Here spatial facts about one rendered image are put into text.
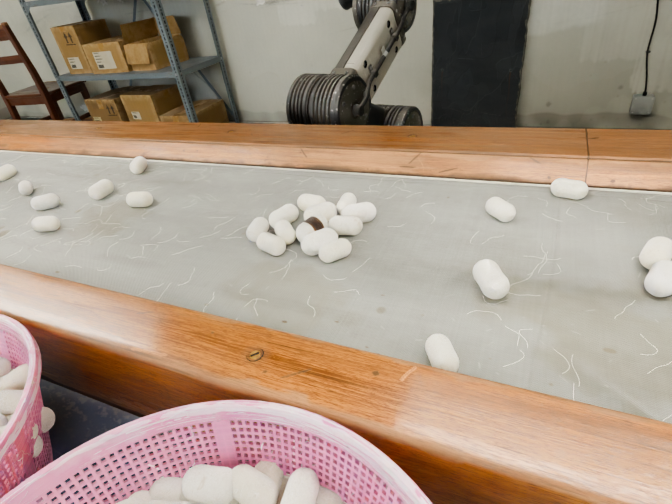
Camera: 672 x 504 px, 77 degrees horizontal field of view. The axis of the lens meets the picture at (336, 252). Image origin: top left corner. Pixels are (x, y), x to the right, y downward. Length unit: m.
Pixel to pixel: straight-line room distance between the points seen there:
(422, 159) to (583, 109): 2.00
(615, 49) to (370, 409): 2.30
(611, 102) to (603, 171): 1.98
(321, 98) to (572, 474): 0.71
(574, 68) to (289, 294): 2.21
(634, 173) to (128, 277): 0.53
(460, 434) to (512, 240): 0.23
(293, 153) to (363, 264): 0.27
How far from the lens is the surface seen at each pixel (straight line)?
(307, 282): 0.38
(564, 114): 2.52
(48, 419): 0.39
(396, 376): 0.27
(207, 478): 0.28
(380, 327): 0.33
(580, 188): 0.49
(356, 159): 0.57
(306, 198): 0.48
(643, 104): 2.49
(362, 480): 0.25
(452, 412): 0.25
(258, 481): 0.27
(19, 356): 0.44
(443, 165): 0.54
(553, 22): 2.42
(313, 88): 0.86
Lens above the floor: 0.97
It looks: 34 degrees down
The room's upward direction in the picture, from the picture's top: 9 degrees counter-clockwise
